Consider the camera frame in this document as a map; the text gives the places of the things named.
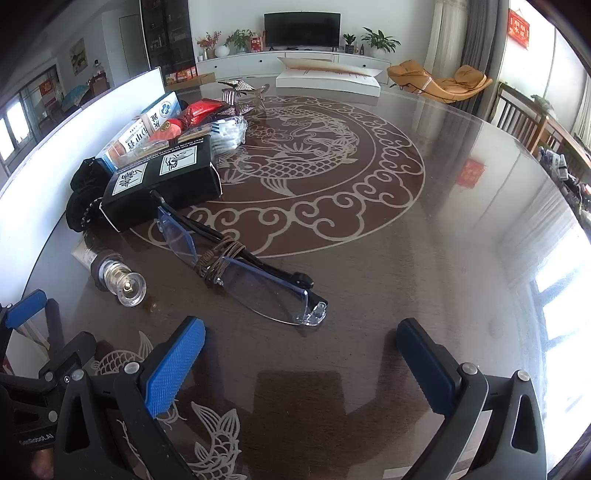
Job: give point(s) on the window curtains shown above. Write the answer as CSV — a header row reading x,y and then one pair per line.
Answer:
x,y
466,46

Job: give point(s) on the blue white cream box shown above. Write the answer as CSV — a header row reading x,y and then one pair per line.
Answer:
x,y
157,113

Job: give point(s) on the white board panel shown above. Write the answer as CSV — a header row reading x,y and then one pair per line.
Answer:
x,y
69,138

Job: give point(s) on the red wall hanging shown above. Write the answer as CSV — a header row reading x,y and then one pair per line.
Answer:
x,y
518,27

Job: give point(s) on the red snack packet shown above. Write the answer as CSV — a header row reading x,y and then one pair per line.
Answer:
x,y
203,110

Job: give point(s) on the clear hair clip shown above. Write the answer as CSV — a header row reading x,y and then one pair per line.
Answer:
x,y
240,104

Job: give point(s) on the green potted plant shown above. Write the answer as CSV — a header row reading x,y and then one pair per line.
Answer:
x,y
240,40

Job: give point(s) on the orange lounge chair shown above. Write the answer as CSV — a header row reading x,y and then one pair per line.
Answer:
x,y
411,71

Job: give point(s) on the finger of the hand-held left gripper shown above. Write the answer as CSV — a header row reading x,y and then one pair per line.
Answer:
x,y
25,307
54,327

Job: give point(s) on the red flower plant in vase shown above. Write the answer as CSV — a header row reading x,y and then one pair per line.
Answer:
x,y
208,44

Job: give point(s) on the black printed box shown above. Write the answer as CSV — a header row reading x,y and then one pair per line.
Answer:
x,y
161,184

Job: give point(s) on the dark glass cabinet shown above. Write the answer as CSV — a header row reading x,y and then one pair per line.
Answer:
x,y
168,37

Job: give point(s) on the black cloth pouch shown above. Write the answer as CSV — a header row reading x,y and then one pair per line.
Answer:
x,y
83,184

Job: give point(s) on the large leafy potted plant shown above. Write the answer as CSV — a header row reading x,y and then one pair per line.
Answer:
x,y
378,41

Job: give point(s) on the cardboard box of packets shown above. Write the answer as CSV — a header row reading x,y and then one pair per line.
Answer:
x,y
184,76

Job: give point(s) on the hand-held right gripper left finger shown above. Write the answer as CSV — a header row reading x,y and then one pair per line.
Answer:
x,y
175,364

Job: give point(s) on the black television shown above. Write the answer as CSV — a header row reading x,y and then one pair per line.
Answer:
x,y
302,30

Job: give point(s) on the framed wall painting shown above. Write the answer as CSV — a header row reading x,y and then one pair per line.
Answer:
x,y
78,55

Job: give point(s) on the wooden chair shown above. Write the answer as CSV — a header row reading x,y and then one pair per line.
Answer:
x,y
512,106

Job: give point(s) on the small glass bottle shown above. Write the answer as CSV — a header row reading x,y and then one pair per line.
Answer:
x,y
115,277

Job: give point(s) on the clear packet with orange card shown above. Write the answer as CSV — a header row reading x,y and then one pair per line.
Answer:
x,y
121,150

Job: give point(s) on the white flat box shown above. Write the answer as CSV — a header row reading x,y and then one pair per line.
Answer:
x,y
323,85

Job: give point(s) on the white television cabinet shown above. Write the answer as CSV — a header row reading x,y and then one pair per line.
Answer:
x,y
249,64

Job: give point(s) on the cotton swab bundle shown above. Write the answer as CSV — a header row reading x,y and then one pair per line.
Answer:
x,y
226,134

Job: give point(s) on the red gift box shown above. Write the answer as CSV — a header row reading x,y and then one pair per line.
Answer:
x,y
256,44

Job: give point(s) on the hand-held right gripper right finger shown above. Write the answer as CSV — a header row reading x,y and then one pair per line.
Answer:
x,y
429,369

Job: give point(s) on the small potted plant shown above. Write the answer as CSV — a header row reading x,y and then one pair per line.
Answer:
x,y
349,42

